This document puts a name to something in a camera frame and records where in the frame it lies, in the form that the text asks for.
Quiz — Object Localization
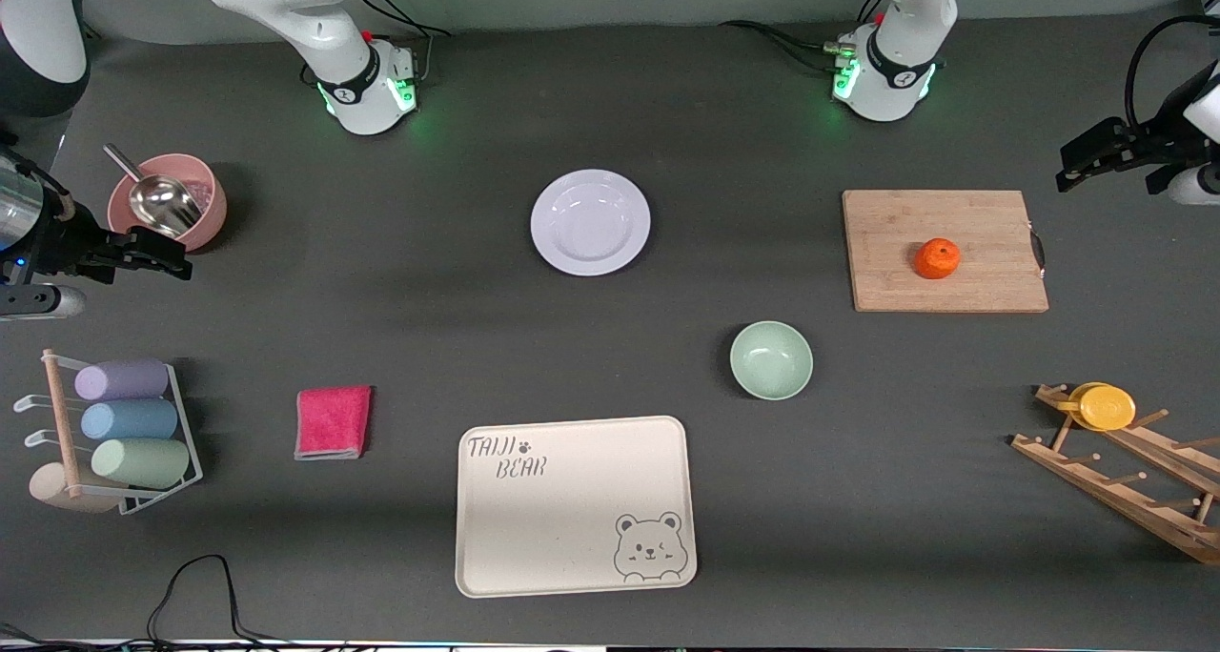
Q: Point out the pink folded cloth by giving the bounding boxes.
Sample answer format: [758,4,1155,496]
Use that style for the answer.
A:
[295,386,373,460]

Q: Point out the wooden rod of cup rack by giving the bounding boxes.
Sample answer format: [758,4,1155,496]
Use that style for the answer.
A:
[42,349,83,499]

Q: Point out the pale green bowl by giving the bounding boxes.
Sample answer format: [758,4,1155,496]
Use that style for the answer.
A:
[729,320,815,401]

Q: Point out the wooden peg drying rack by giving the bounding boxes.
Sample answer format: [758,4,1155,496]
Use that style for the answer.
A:
[1011,383,1220,566]

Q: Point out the purple cup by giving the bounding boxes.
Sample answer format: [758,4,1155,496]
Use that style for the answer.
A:
[74,358,171,402]

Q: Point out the pink bowl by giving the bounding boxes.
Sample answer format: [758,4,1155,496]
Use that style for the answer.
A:
[107,153,229,253]

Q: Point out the cream bear print tray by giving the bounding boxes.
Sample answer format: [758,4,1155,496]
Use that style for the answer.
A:
[456,416,698,599]

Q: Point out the white wire cup rack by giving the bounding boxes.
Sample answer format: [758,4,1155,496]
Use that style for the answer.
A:
[13,349,204,517]

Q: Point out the yellow cup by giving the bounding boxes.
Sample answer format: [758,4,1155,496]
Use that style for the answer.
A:
[1056,382,1137,432]

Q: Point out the green cup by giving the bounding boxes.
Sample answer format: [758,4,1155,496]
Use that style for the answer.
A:
[91,438,191,490]

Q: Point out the left arm black wrist cable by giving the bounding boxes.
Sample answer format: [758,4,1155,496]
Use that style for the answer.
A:
[1124,13,1220,129]

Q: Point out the beige cup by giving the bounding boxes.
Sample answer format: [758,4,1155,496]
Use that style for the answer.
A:
[29,461,120,515]

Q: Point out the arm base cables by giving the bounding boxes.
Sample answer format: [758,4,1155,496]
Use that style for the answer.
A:
[357,0,454,86]
[720,0,892,71]

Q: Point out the orange fruit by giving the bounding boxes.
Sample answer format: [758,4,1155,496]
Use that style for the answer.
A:
[914,237,962,280]

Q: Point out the metal scoop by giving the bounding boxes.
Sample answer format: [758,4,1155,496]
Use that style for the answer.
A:
[103,144,204,238]

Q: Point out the right arm black wrist cable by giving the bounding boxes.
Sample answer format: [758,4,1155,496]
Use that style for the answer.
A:
[0,147,75,222]

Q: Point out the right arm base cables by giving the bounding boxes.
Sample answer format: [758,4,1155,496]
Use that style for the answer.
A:
[357,0,454,86]

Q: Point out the white round plate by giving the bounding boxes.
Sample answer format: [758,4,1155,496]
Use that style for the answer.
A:
[530,169,653,277]

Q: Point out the wooden cutting board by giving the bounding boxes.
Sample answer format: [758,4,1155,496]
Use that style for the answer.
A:
[842,190,1050,314]

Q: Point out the blue cup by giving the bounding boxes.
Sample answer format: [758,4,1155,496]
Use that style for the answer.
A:
[80,399,179,441]

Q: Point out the black cable on table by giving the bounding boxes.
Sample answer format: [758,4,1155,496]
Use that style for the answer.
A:
[0,554,315,652]

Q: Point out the arm black wrist cable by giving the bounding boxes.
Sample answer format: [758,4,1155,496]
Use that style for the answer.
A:
[1124,13,1220,129]
[0,147,75,222]

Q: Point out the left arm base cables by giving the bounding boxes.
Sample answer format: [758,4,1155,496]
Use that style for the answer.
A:
[720,0,892,71]

